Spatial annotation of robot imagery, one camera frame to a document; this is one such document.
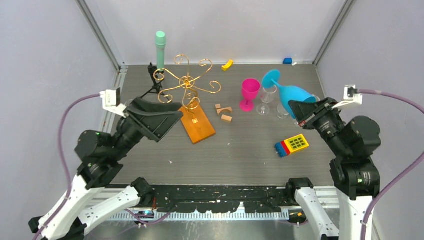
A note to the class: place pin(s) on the gold wire wine glass rack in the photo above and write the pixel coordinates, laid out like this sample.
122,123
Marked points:
190,100

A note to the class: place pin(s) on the clear wine glass front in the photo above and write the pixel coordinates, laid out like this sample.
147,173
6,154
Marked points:
267,95

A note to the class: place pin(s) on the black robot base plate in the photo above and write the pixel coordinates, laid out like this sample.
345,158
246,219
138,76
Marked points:
218,199

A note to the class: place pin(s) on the yellow curved block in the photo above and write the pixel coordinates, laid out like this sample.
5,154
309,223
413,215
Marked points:
228,65

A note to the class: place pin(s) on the aluminium frame rail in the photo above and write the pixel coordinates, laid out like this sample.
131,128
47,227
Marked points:
92,22

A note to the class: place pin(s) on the blue plastic wine glass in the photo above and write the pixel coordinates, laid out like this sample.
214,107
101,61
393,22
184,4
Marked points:
287,92

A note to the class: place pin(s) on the clear wine glass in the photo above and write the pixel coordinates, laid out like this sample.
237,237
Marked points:
128,102
267,95
281,111

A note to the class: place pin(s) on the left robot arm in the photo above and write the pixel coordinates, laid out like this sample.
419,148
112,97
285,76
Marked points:
100,154

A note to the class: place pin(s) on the green microphone on tripod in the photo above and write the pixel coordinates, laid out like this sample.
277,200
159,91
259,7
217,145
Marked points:
159,56

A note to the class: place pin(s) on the colourful toy block calculator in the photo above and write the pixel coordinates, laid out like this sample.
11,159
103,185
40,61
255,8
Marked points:
291,145

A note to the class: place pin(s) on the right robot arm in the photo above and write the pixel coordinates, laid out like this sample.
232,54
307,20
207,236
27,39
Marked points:
355,177

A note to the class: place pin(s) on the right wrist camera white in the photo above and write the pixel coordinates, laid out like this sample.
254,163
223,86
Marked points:
351,98

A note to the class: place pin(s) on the orange wooden rack base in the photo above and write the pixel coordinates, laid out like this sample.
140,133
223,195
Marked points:
197,124

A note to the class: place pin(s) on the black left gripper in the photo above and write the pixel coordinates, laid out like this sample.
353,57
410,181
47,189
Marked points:
156,125

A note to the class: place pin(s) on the pink plastic wine glass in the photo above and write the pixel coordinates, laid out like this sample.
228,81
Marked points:
249,90

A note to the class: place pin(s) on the small blue block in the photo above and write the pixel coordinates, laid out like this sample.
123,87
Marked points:
288,61

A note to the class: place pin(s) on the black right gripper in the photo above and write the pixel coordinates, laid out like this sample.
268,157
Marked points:
303,110

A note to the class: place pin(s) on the wooden arch block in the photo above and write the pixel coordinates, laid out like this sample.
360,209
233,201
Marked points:
224,110

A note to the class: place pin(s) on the wooden rectangular block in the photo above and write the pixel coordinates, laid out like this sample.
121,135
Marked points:
226,118

